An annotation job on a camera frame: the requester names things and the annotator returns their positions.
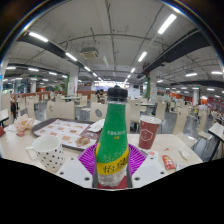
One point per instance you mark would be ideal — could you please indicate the white paper napkin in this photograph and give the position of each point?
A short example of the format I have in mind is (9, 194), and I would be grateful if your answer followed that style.
(96, 126)

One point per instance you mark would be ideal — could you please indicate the red paper cup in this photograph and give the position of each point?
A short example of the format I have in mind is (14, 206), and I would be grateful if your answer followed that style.
(149, 133)

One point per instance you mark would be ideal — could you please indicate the red sauce packet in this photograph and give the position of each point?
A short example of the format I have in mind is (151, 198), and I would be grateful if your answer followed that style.
(168, 162)

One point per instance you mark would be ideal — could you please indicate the brown food tray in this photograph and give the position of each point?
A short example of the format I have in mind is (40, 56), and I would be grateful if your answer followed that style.
(60, 130)

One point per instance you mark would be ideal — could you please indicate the printed sticker sheet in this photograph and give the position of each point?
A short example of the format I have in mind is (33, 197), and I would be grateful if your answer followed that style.
(151, 154)

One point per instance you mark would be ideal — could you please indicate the group of ceiling lights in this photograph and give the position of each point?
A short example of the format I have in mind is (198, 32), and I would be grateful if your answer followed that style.
(38, 36)

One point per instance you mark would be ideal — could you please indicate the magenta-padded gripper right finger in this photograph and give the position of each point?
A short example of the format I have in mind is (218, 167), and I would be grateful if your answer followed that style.
(148, 171)

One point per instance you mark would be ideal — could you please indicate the white polka-dot mug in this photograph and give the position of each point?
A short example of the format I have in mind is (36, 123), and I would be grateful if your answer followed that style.
(48, 153)

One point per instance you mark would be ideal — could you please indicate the white sauce packet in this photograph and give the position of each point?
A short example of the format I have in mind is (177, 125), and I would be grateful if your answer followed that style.
(184, 153)

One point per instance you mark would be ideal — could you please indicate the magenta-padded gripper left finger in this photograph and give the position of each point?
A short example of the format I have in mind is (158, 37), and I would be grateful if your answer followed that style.
(71, 171)

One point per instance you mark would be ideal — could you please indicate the clear plastic wrapper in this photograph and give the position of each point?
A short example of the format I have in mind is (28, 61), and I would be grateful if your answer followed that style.
(180, 166)

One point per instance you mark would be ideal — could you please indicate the ceiling air conditioner unit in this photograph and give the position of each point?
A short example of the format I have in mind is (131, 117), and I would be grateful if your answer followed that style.
(89, 52)

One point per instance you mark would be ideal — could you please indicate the green drink bottle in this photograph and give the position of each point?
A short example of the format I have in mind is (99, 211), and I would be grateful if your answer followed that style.
(111, 140)

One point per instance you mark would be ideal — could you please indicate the group of beige chairs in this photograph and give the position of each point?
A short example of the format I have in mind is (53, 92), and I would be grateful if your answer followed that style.
(61, 110)

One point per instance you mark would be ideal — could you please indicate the white neighbouring table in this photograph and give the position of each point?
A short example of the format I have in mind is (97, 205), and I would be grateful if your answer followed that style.
(3, 115)
(216, 130)

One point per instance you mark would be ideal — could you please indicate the clear plastic food bag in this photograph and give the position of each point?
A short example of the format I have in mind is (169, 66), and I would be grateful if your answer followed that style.
(22, 124)

